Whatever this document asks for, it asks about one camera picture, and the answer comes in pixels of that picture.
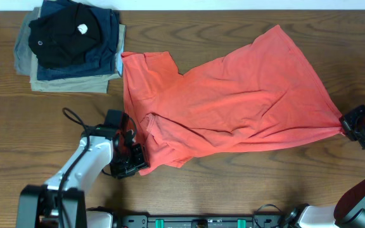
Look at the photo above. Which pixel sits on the light blue folded garment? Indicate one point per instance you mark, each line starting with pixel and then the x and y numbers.
pixel 118 59

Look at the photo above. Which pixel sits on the red printed t-shirt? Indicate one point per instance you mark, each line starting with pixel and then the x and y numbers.
pixel 261 97

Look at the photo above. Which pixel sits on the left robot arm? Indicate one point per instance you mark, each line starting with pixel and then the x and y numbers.
pixel 60 201

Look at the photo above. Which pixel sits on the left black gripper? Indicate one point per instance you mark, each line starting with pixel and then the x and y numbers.
pixel 141 160

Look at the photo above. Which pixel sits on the navy folded garment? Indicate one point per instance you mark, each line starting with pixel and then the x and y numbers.
pixel 100 59

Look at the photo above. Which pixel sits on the beige folded garment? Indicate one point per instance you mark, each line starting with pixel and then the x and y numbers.
pixel 97 83

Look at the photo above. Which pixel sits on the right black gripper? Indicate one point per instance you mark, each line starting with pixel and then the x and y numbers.
pixel 348 121

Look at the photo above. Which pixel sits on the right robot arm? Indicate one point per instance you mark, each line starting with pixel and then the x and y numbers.
pixel 350 209

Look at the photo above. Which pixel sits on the black folded garment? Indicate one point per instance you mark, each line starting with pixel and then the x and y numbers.
pixel 63 38

